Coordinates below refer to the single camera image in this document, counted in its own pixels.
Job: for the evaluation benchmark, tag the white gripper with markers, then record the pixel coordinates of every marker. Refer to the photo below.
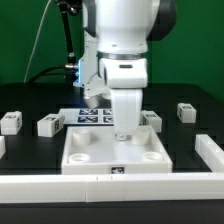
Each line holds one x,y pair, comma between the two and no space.
126,80

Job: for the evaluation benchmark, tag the white square table top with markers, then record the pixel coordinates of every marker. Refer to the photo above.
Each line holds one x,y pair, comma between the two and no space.
96,150

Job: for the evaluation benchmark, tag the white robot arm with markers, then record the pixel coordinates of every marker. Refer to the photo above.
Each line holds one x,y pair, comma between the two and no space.
120,30

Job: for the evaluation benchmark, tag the white marker tag sheet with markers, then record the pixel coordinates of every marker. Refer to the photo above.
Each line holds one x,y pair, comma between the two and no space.
84,116

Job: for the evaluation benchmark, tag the white left fence piece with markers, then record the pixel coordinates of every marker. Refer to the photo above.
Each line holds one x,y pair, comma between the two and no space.
2,146

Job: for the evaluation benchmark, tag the white front fence wall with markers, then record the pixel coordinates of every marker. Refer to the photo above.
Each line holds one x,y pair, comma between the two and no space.
109,188

